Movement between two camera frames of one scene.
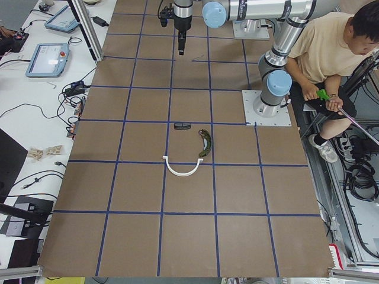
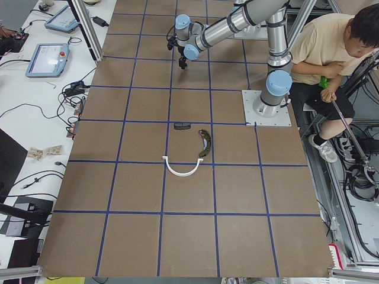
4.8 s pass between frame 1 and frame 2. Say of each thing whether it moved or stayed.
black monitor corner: stayed
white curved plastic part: stayed
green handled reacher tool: moved
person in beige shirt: stayed
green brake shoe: stayed
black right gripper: moved
